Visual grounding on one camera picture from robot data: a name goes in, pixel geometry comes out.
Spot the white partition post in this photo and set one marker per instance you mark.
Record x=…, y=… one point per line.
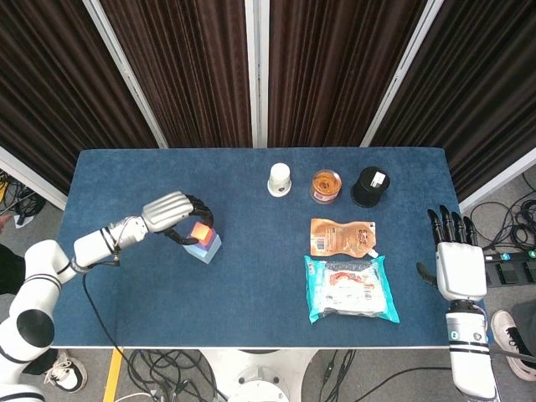
x=256, y=75
x=125, y=75
x=402, y=75

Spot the small orange yellow cube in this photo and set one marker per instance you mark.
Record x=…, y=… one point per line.
x=201, y=232

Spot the white black sneaker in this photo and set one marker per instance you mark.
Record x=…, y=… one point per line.
x=67, y=372
x=508, y=335

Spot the bystander black trousers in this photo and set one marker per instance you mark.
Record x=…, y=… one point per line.
x=10, y=268

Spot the black power strip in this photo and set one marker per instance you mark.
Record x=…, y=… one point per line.
x=513, y=270

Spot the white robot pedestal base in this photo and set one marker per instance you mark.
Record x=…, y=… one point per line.
x=259, y=372

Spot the white table frame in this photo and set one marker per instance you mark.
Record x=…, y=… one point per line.
x=251, y=347

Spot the white partition base rail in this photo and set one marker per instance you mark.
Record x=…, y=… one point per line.
x=33, y=180
x=498, y=180

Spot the bystander bare hand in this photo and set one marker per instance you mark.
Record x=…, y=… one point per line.
x=3, y=223

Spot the medium purple cube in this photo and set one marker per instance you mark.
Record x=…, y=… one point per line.
x=212, y=242

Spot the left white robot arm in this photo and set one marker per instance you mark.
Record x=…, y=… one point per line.
x=92, y=247

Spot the teal clear snack bag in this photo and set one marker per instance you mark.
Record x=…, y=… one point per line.
x=347, y=289

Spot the dark brown pleated curtain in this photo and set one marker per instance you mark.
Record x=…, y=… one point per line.
x=335, y=75
x=481, y=84
x=188, y=75
x=50, y=84

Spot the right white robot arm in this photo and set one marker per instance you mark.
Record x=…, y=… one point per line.
x=471, y=356

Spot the large light blue cube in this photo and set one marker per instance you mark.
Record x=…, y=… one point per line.
x=211, y=254

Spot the black mesh pen holder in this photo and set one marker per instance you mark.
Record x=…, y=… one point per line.
x=366, y=192

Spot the orange spout pouch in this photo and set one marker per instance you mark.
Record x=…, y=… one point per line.
x=339, y=236

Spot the upside-down floral paper cup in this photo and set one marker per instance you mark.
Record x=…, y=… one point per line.
x=279, y=178

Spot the small white black tag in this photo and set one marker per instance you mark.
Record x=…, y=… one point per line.
x=377, y=179

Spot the clear jar of rubber bands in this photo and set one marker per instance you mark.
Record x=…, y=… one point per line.
x=326, y=184

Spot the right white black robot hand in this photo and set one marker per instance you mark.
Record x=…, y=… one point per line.
x=460, y=272

